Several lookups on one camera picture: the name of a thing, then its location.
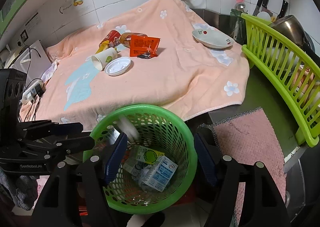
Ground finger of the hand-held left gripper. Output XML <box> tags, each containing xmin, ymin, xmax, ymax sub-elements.
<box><xmin>50</xmin><ymin>122</ymin><xmax>84</xmax><ymax>137</ymax></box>
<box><xmin>56</xmin><ymin>136</ymin><xmax>95</xmax><ymax>154</ymax></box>

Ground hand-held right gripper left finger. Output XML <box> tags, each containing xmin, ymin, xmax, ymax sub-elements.
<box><xmin>31</xmin><ymin>132</ymin><xmax>128</xmax><ymax>227</ymax></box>

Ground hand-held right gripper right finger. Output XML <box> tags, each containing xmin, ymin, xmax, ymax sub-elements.
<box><xmin>194</xmin><ymin>132</ymin><xmax>292</xmax><ymax>227</ymax></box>

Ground white blue milk carton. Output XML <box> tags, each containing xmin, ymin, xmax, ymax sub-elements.
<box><xmin>138</xmin><ymin>156</ymin><xmax>178</xmax><ymax>192</ymax></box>
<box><xmin>122</xmin><ymin>146</ymin><xmax>165</xmax><ymax>177</ymax></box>

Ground clear plastic bottle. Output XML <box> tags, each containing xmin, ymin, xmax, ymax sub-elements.
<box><xmin>107</xmin><ymin>114</ymin><xmax>140</xmax><ymax>146</ymax></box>

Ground white paper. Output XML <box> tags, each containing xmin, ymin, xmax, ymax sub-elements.
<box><xmin>139</xmin><ymin>166</ymin><xmax>154</xmax><ymax>187</ymax></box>

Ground green plastic basket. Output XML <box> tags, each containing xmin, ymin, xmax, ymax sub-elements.
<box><xmin>82</xmin><ymin>104</ymin><xmax>198</xmax><ymax>215</ymax></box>

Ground white plastic lid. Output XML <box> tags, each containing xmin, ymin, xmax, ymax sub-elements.
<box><xmin>104</xmin><ymin>57</ymin><xmax>132</xmax><ymax>77</ymax></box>

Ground white paper cup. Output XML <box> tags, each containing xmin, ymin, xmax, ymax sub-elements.
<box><xmin>90</xmin><ymin>47</ymin><xmax>118</xmax><ymax>70</ymax></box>

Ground red paper cup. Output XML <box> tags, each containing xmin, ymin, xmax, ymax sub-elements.
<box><xmin>97</xmin><ymin>30</ymin><xmax>123</xmax><ymax>54</ymax></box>

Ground amber tea bottle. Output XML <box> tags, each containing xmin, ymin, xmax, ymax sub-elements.
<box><xmin>119</xmin><ymin>32</ymin><xmax>148</xmax><ymax>48</ymax></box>

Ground orange snack packet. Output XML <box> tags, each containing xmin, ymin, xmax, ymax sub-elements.
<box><xmin>129</xmin><ymin>34</ymin><xmax>161</xmax><ymax>57</ymax></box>

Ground person's left hand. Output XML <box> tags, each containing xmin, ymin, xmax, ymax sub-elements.
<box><xmin>0</xmin><ymin>170</ymin><xmax>39</xmax><ymax>211</ymax></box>

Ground white power strip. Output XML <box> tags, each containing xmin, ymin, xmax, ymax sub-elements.
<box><xmin>20</xmin><ymin>79</ymin><xmax>47</xmax><ymax>104</ymax></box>

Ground black charger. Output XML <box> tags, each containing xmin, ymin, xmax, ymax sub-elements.
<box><xmin>34</xmin><ymin>84</ymin><xmax>47</xmax><ymax>97</ymax></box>

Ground white floral cloth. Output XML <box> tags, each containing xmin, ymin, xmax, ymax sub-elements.
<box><xmin>40</xmin><ymin>61</ymin><xmax>59</xmax><ymax>81</ymax></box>

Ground pink mat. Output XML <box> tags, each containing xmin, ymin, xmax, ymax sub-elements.
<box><xmin>197</xmin><ymin>107</ymin><xmax>287</xmax><ymax>220</ymax></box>

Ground peach printed blanket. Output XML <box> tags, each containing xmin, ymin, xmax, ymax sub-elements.
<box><xmin>19</xmin><ymin>0</ymin><xmax>250</xmax><ymax>127</ymax></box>

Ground stainless steel sink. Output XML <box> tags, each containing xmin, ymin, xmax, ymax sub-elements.
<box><xmin>285</xmin><ymin>142</ymin><xmax>320</xmax><ymax>227</ymax></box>

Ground green plastic dish rack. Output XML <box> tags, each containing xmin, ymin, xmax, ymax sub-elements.
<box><xmin>240</xmin><ymin>13</ymin><xmax>320</xmax><ymax>148</ymax></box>

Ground white ceramic dish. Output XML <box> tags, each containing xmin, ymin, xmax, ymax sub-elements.
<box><xmin>192</xmin><ymin>28</ymin><xmax>235</xmax><ymax>49</ymax></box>

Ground dark utensil holder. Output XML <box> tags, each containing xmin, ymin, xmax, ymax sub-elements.
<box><xmin>230</xmin><ymin>8</ymin><xmax>248</xmax><ymax>44</ymax></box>

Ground metal pot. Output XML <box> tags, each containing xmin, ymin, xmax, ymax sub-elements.
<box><xmin>269</xmin><ymin>15</ymin><xmax>313</xmax><ymax>50</ymax></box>

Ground black cable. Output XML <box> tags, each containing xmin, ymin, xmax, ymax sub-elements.
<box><xmin>19</xmin><ymin>46</ymin><xmax>42</xmax><ymax>85</ymax></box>

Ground wall notice label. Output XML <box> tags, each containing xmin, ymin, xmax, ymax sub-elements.
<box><xmin>25</xmin><ymin>12</ymin><xmax>42</xmax><ymax>32</ymax></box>

